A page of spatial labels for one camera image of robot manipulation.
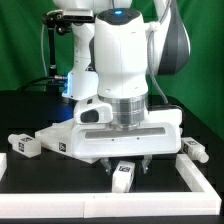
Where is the white square tabletop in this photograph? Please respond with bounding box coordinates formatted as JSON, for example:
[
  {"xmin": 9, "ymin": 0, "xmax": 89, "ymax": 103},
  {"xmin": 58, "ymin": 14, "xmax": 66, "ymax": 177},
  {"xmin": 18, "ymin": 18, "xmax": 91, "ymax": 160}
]
[{"xmin": 35, "ymin": 119, "xmax": 105, "ymax": 164}]

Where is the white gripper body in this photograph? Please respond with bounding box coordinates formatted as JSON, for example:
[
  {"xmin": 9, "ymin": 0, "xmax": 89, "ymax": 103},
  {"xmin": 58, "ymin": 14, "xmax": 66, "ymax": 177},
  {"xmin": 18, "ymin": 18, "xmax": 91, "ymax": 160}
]
[{"xmin": 71, "ymin": 108, "xmax": 182, "ymax": 158}]

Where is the white obstacle piece left edge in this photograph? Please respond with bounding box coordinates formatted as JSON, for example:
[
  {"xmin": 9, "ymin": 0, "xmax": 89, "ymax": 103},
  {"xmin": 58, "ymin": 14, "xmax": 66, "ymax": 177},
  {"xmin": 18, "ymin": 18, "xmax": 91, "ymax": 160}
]
[{"xmin": 0, "ymin": 153, "xmax": 7, "ymax": 181}]

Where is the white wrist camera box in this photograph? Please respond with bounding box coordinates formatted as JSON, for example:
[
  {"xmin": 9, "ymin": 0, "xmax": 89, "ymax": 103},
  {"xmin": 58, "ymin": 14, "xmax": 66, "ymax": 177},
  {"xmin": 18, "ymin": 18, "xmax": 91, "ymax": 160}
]
[{"xmin": 74, "ymin": 95, "xmax": 113, "ymax": 124}]

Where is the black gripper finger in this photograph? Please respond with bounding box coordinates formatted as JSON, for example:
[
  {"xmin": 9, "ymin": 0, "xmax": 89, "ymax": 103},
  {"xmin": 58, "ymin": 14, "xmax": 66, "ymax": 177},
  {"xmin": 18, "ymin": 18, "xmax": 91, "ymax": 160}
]
[
  {"xmin": 101, "ymin": 158, "xmax": 111, "ymax": 174},
  {"xmin": 141, "ymin": 155, "xmax": 152, "ymax": 174}
]

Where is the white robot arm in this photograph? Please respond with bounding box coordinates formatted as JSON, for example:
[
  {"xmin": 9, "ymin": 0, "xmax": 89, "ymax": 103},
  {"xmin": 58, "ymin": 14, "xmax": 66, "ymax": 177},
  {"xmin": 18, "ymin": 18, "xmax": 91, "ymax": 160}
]
[{"xmin": 53, "ymin": 0, "xmax": 190, "ymax": 163}]

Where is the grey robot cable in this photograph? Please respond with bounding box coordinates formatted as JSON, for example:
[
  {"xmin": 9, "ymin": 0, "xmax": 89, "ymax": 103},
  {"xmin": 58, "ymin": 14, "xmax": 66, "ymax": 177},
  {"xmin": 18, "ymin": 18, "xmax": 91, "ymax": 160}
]
[{"xmin": 146, "ymin": 0, "xmax": 174, "ymax": 105}]

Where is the black camera stand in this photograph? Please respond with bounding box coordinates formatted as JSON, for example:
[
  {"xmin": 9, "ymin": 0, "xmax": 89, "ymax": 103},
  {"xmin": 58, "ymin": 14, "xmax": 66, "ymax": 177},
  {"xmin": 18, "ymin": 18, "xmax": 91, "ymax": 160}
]
[{"xmin": 41, "ymin": 9, "xmax": 98, "ymax": 88}]

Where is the white L-shaped obstacle fence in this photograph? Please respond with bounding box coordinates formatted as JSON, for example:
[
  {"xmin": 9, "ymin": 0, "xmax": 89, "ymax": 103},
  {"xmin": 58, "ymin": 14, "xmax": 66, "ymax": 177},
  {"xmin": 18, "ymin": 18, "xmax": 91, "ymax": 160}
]
[{"xmin": 0, "ymin": 154, "xmax": 221, "ymax": 219}]

